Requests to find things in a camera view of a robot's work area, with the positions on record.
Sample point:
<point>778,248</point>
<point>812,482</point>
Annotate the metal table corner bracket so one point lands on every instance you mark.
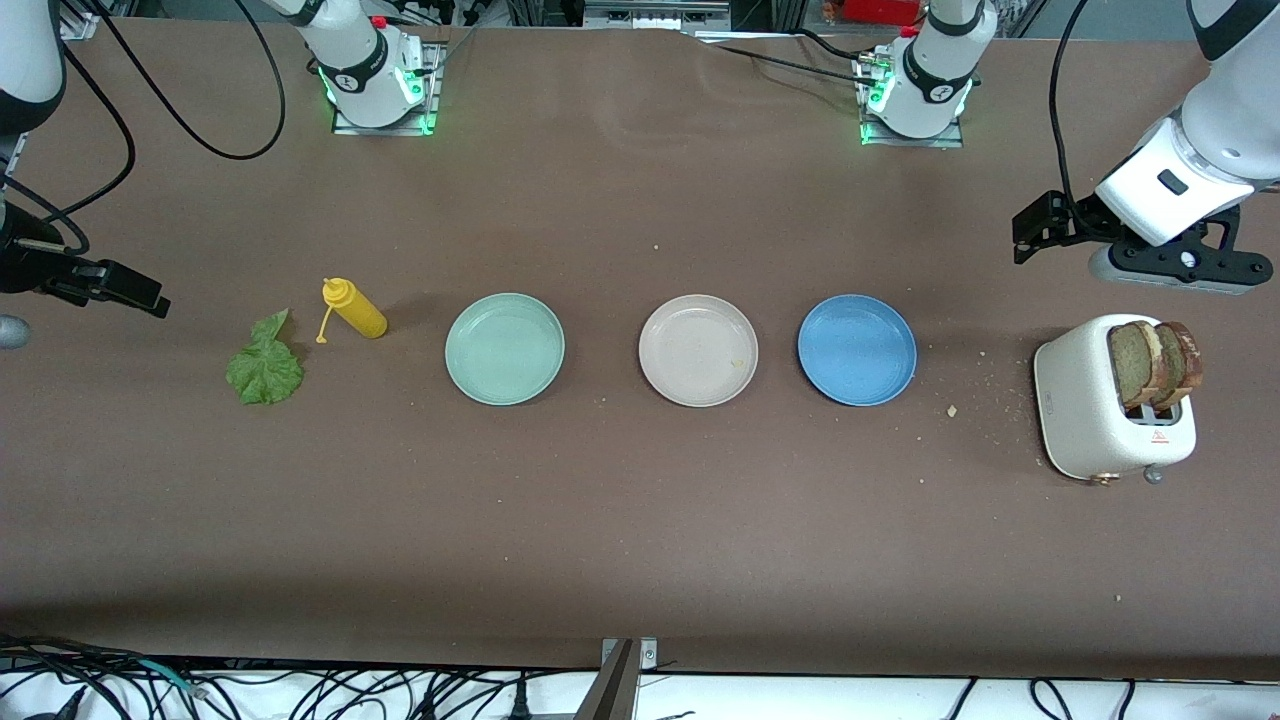
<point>80,25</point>

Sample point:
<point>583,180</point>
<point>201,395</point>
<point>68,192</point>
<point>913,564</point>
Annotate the white toaster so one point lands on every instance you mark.
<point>1075,400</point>

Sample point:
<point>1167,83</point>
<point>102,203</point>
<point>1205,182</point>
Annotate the black power plug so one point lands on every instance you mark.
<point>520,705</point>

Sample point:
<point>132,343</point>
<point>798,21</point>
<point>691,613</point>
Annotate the small metal bracket plate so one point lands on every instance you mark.
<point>648,655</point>

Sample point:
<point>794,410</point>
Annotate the pale green plate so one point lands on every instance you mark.
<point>505,350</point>

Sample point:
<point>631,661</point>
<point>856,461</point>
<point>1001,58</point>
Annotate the silver aluminium frame rail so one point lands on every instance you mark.
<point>650,15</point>

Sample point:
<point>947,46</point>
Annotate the yellow mustard squeeze bottle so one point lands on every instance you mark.
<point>358,312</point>

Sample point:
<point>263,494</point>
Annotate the blue plate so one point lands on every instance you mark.
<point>857,350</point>

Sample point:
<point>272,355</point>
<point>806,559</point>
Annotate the dark crust bread slice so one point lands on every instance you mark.
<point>1190,360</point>

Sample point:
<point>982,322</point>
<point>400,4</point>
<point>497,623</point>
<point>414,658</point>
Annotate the beige plate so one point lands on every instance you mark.
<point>698,350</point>

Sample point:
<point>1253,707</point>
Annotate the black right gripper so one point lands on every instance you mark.
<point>28,268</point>

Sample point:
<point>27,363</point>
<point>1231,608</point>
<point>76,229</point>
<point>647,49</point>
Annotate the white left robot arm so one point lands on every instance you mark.
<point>935,75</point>

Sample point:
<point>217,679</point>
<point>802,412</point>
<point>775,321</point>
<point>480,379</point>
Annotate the grey aluminium beam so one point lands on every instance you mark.
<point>610,695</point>

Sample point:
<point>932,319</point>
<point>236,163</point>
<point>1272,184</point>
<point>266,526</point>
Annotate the green lettuce leaf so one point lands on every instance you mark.
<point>265,370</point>

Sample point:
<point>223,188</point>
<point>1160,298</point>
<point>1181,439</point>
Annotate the light crust bread slice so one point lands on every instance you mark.
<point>1130,360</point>

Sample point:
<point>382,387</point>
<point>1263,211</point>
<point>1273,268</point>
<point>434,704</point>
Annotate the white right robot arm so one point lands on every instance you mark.
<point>365,65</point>

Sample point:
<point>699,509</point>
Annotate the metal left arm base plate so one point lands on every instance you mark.
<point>910,142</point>

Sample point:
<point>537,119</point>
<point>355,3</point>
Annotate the red box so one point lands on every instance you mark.
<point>885,10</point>

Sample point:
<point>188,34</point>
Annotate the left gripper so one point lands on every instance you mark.
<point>1084,221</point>

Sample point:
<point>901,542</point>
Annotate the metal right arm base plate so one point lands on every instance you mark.
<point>436,100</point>

